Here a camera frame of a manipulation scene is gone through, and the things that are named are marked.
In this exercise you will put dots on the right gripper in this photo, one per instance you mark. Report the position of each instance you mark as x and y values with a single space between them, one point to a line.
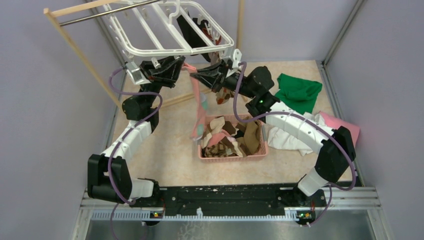
216 81

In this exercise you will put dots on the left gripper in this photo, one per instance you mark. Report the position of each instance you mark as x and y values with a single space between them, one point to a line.
167 74

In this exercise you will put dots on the pink sock with teal spots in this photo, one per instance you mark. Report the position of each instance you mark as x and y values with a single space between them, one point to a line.
201 104

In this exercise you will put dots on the white plastic clip hanger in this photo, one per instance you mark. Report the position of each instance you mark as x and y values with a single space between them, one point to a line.
149 28

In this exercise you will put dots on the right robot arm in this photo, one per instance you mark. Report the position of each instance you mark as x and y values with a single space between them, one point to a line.
253 101

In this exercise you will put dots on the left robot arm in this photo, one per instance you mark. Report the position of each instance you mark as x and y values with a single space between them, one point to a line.
108 176

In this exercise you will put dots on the pile of socks in basket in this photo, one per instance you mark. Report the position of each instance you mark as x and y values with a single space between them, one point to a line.
232 139

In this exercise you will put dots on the orange brown argyle sock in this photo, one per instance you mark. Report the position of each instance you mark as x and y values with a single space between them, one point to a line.
223 95

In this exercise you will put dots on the black hanging sock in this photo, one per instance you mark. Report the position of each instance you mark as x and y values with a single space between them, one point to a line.
191 37

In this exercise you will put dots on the green shirt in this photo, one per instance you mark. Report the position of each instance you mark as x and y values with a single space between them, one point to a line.
297 93

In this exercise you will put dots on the white cloth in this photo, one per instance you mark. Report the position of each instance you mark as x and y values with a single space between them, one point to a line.
282 140

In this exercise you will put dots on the pink plastic basket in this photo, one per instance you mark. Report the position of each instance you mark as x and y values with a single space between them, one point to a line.
232 155

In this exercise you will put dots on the wooden clothes rack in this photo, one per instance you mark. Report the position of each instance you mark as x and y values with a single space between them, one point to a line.
92 10

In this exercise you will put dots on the pink cloth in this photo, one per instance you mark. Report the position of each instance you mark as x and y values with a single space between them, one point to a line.
335 123

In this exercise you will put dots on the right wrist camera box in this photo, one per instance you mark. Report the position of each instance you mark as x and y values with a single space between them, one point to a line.
233 59

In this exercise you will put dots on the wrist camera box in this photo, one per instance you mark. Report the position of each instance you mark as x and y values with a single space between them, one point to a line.
135 74
233 59

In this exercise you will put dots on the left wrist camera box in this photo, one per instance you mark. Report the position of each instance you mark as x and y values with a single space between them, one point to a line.
135 74

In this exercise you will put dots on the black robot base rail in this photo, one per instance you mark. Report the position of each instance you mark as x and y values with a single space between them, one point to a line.
239 203

